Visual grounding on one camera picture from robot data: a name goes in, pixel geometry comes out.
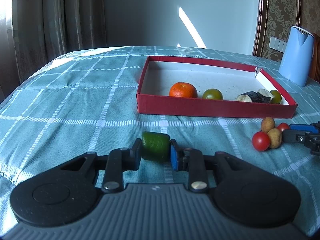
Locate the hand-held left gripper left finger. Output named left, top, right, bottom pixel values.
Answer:
left=59, top=138, right=143, bottom=194

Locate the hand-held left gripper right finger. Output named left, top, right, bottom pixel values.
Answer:
left=169, top=140, right=254, bottom=195

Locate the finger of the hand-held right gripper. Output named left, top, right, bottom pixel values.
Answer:
left=289, top=121, right=320, bottom=133
left=282, top=129, right=320, bottom=157

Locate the brown potato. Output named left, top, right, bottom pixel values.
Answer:
left=261, top=116, right=276, bottom=133
left=267, top=128, right=283, bottom=149

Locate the green cucumber piece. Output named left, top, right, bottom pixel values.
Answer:
left=141, top=131, right=171, bottom=162

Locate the green tomato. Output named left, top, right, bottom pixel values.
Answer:
left=202, top=88, right=224, bottom=100
left=269, top=90, right=282, bottom=105

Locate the dark eggplant piece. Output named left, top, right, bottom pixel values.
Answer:
left=236, top=91, right=261, bottom=103
left=257, top=88, right=274, bottom=104

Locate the orange mandarin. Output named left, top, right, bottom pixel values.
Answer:
left=169, top=82, right=198, bottom=98

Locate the red cardboard box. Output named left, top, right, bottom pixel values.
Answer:
left=136, top=56, right=298, bottom=118

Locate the wooden chair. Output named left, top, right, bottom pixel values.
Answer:
left=309, top=33, right=320, bottom=83

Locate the blue electric kettle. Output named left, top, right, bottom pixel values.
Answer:
left=278, top=26, right=314, bottom=87

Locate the teal checked tablecloth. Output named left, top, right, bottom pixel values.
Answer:
left=0, top=45, right=320, bottom=240

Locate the patterned beige curtain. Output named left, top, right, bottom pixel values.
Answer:
left=0, top=0, right=107, bottom=87

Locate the white wall switch panel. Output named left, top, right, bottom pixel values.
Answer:
left=270, top=36, right=288, bottom=53

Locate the wooden arched wall moulding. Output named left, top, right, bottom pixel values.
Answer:
left=252, top=0, right=302, bottom=57

